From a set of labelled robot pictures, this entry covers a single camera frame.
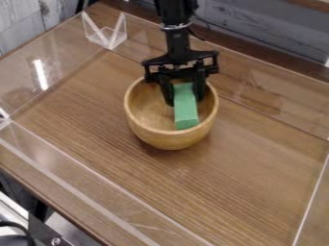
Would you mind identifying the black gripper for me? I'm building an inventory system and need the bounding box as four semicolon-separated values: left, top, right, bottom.
142;0;219;106

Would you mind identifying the green rectangular block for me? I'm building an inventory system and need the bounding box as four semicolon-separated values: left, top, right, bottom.
174;83;200;130

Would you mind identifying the black metal bracket with bolt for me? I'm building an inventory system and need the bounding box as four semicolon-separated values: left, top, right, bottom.
29;214;74;246

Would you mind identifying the brown wooden bowl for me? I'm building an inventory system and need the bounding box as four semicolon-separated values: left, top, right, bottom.
124;78;219;150

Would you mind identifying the clear acrylic barrier tray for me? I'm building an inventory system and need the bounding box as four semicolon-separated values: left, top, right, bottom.
0;17;329;246

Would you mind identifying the black cable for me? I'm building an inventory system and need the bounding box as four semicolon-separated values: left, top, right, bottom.
0;220;37;246

